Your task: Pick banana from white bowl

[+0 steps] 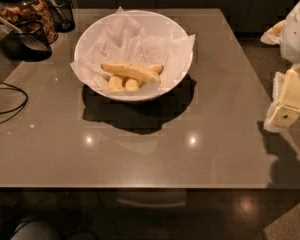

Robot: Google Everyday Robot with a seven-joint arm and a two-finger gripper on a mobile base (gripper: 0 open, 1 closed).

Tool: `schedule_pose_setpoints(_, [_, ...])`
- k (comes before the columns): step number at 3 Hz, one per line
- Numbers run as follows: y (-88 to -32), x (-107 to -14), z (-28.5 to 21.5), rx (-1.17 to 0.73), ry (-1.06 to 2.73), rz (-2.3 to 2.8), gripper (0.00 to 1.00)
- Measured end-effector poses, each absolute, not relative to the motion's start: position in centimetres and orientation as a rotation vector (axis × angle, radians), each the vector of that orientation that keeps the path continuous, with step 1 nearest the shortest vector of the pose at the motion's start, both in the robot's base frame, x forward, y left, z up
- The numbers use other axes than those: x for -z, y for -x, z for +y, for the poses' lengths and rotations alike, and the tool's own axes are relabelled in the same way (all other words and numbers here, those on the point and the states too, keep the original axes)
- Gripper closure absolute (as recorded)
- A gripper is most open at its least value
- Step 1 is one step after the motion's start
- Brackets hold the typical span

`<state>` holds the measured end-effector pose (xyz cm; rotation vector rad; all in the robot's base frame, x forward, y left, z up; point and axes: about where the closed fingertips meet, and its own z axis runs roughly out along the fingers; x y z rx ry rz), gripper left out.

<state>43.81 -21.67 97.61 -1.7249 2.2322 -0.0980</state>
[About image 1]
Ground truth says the black mesh cup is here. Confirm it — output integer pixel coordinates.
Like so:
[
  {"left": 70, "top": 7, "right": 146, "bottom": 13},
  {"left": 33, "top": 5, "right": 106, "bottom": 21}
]
[{"left": 2, "top": 21, "right": 52, "bottom": 62}]

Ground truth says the yellow banana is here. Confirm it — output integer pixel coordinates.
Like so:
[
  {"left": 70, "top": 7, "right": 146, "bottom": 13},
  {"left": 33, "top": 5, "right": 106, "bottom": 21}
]
[
  {"left": 108, "top": 75, "right": 125, "bottom": 92},
  {"left": 125, "top": 64, "right": 164, "bottom": 91},
  {"left": 101, "top": 62, "right": 161, "bottom": 84}
]

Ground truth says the black mesh pen holder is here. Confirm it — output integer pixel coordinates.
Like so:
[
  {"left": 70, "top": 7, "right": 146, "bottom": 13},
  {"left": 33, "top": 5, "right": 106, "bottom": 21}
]
[{"left": 48, "top": 0, "right": 75, "bottom": 33}]

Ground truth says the black cable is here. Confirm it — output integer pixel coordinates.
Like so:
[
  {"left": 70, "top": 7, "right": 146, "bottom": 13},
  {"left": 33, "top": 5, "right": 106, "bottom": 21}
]
[{"left": 0, "top": 79, "right": 29, "bottom": 128}]

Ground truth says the white bowl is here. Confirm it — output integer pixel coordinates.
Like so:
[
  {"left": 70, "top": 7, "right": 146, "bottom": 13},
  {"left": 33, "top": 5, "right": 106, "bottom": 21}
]
[{"left": 73, "top": 9, "right": 194, "bottom": 103}]

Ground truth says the metal spoon handle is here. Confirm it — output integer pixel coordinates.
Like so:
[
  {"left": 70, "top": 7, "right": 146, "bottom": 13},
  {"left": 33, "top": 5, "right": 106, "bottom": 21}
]
[{"left": 0, "top": 16, "right": 24, "bottom": 34}]

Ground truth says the glass jar with snacks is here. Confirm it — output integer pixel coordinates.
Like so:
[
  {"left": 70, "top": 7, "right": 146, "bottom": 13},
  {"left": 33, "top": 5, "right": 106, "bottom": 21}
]
[{"left": 0, "top": 0, "right": 58, "bottom": 44}]

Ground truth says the white paper liner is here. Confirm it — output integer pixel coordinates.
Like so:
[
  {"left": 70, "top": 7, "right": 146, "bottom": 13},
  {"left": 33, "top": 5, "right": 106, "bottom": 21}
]
[{"left": 69, "top": 6, "right": 197, "bottom": 97}]

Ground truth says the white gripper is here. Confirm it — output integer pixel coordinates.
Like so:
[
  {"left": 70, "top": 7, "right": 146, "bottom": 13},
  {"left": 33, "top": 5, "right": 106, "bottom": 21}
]
[{"left": 263, "top": 1, "right": 300, "bottom": 133}]

